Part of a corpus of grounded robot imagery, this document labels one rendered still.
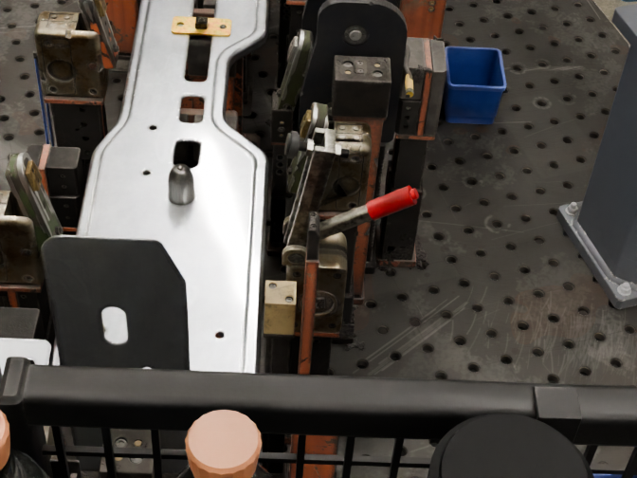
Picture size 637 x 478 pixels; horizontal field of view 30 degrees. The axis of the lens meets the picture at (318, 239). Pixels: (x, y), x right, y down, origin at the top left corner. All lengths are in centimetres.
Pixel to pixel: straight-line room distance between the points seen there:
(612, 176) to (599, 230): 10
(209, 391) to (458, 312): 119
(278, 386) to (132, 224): 86
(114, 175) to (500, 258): 65
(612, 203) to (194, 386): 125
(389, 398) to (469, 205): 133
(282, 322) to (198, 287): 13
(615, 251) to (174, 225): 70
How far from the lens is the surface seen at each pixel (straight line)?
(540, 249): 187
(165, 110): 158
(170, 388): 60
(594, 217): 184
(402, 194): 127
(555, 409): 60
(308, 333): 127
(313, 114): 142
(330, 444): 107
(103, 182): 149
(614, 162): 176
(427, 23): 194
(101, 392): 60
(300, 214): 127
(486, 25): 229
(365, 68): 147
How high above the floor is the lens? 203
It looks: 47 degrees down
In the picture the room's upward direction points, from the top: 5 degrees clockwise
